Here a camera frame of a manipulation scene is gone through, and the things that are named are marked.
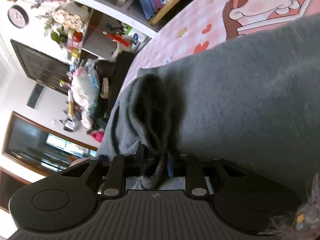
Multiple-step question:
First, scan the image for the white plush toy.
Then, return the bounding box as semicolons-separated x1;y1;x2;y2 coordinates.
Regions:
71;64;100;119

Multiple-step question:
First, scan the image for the pink checked cartoon desk mat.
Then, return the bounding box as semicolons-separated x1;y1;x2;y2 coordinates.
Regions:
122;0;319;87

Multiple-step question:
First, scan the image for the pink round wall clock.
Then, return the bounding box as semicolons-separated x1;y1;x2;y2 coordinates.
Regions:
7;5;29;29

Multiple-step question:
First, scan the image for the furry grey keychain charm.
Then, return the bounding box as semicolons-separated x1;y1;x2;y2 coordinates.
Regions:
264;173;319;240

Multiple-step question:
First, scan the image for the grey sweatshirt garment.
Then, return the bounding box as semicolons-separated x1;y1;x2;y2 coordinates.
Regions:
97;14;319;198

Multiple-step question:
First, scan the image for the white side shelf unit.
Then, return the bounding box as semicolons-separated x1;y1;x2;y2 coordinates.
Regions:
67;8;150;61

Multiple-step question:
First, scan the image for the dark wooden door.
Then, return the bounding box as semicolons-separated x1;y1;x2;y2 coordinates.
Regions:
10;40;69;95

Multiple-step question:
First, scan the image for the red tassel ornament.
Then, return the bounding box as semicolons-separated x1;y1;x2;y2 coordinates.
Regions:
103;31;131;47

